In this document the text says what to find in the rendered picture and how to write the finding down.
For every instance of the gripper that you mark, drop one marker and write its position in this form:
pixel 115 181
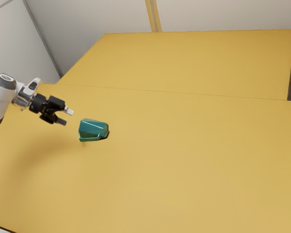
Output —
pixel 40 104

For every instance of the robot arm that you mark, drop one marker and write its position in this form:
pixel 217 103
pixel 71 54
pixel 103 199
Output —
pixel 1 97

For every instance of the teal faceted mug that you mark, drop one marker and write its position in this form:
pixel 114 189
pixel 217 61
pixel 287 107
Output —
pixel 91 130

